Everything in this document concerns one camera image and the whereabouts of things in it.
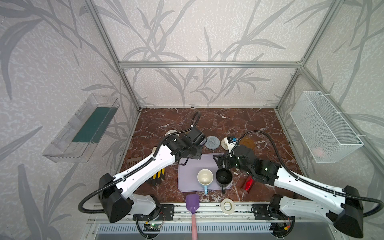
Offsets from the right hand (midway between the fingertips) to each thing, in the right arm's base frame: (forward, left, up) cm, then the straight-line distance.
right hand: (220, 149), depth 76 cm
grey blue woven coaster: (+15, +3, -19) cm, 24 cm away
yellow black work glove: (-9, +34, -17) cm, 39 cm away
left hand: (0, +11, 0) cm, 11 cm away
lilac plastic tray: (-10, +18, -17) cm, 27 cm away
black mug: (-9, -3, -18) cm, 20 cm away
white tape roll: (-24, -1, -19) cm, 30 cm away
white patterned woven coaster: (-2, -1, +9) cm, 10 cm away
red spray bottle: (-13, -15, -15) cm, 25 cm away
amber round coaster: (+15, -21, -19) cm, 32 cm away
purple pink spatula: (-21, +15, -19) cm, 32 cm away
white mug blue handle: (-9, +8, -17) cm, 21 cm away
